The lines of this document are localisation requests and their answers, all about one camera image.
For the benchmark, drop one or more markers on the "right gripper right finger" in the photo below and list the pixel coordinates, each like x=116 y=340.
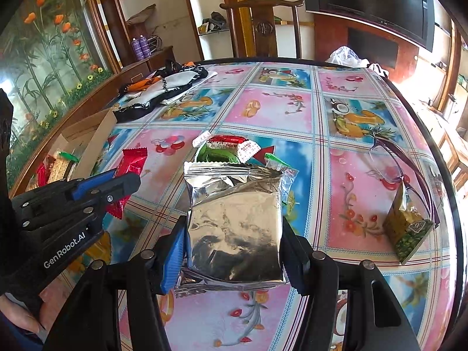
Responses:
x=375 y=319

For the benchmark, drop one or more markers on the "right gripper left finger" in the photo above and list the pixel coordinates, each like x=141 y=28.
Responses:
x=89 y=319

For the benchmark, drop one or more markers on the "small cracker pack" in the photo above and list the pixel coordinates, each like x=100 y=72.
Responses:
x=63 y=166

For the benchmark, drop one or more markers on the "dark red foil packet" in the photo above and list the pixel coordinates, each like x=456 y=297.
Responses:
x=126 y=180

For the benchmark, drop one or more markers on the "large silver foil snack bag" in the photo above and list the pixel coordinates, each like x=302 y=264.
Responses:
x=233 y=228

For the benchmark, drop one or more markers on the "person's left hand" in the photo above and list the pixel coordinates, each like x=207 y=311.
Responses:
x=53 y=298

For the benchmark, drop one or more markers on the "green yellow snack packet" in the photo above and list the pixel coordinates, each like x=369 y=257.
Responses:
x=408 y=222

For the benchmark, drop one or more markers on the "brown cardboard box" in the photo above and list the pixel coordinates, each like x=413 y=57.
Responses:
x=84 y=139

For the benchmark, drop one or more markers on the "colourful fruit print tablecloth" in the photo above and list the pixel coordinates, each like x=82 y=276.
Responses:
x=322 y=121

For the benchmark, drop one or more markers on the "purple framed eyeglasses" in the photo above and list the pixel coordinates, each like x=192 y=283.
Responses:
x=402 y=168

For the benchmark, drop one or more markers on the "black white orange cloth bag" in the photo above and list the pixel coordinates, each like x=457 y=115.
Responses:
x=167 y=83

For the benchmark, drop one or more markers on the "wooden side cabinet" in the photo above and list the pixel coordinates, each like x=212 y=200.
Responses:
x=141 y=69

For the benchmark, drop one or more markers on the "green foil packet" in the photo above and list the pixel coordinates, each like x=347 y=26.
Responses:
x=206 y=154

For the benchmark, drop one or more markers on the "purple spray can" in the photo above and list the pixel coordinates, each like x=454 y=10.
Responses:
x=144 y=46
x=137 y=49

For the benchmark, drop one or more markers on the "white plastic bag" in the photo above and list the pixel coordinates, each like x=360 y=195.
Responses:
x=345 y=56

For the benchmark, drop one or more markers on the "black items on shelf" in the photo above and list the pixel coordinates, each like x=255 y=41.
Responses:
x=216 y=22

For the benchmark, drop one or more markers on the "wooden chair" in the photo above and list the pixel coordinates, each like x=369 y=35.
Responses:
x=261 y=14

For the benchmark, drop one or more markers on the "black television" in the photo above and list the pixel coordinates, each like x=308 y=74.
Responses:
x=412 y=19

